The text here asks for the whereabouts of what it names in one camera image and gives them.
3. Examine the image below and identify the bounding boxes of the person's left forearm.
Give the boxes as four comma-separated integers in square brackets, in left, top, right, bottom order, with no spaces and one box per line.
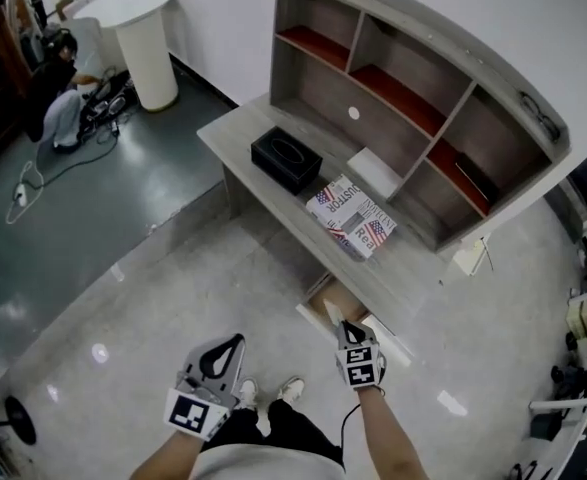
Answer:
[128,425,204,480]

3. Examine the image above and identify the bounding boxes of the grey wooden desk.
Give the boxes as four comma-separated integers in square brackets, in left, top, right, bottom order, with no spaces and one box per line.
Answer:
[196,92,454,368]

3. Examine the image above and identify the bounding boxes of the flag print box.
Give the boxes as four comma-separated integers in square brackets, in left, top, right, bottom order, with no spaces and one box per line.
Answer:
[305,173,398,262]

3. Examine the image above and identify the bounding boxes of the wooden desk drawer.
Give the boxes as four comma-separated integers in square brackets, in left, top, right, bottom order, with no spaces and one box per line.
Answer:
[295,272,374,337]

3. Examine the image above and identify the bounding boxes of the grey wooden shelf hutch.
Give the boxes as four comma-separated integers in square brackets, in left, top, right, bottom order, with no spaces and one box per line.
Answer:
[268,0,572,255]

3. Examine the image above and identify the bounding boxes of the black floor cable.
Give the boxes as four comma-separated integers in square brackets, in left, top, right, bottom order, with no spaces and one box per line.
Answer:
[35,127,120,189]

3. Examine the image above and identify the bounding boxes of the person's light grey shirt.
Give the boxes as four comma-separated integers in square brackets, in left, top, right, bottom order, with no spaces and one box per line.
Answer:
[185,442,349,480]

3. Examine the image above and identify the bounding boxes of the black office chair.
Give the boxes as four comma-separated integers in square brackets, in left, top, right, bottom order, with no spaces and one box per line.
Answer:
[510,460,554,480]

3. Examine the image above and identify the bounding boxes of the person's white left shoe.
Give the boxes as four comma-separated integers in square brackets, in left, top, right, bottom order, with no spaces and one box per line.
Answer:
[237,377,259,412]

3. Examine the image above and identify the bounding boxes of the white power strip with cord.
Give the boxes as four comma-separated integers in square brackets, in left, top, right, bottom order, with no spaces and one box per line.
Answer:
[5,160,47,225]

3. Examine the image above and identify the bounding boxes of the white small cabinet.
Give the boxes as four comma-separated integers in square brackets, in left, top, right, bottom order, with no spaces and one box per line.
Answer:
[451,235,492,277]

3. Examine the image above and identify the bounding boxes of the white round pedestal table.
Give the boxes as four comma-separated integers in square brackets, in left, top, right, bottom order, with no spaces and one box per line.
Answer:
[72,0,180,113]

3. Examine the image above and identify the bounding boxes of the black tissue box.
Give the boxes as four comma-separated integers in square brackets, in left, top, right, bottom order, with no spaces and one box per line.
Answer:
[250,125,324,195]

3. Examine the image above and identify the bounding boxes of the black round stand base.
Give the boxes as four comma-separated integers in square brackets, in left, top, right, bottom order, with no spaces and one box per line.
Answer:
[0,395,38,445]

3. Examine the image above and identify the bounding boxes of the black notebook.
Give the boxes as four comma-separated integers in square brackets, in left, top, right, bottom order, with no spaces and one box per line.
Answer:
[455,151,502,204]

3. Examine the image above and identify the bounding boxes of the person's white right shoe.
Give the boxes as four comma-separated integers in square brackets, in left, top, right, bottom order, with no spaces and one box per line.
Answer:
[276,376,306,403]

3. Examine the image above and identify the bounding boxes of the person's black trousers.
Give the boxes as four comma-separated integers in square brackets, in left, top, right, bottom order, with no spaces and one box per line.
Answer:
[202,398,347,469]

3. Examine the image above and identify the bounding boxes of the white flat box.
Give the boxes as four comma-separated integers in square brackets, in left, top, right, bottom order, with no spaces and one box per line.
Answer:
[346,146,403,200]

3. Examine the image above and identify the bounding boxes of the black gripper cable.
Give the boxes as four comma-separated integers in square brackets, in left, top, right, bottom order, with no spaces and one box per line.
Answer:
[341,402,363,444]

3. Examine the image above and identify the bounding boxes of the person's white shoe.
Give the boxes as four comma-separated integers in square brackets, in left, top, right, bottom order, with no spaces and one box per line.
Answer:
[237,377,259,412]
[276,376,306,403]

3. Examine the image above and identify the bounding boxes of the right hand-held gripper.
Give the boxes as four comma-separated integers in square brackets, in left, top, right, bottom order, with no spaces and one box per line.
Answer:
[333,319,387,393]

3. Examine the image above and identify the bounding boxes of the black glasses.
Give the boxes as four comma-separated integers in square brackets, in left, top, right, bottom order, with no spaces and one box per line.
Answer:
[517,90,562,144]

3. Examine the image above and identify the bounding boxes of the person's right forearm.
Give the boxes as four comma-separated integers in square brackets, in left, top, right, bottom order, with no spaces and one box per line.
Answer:
[357,387,429,480]

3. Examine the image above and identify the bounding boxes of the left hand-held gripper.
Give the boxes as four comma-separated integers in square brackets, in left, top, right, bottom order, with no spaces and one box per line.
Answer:
[162,332,247,442]

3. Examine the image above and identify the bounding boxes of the black equipment on floor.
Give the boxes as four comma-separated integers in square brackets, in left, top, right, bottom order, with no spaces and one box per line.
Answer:
[77,67,137,139]

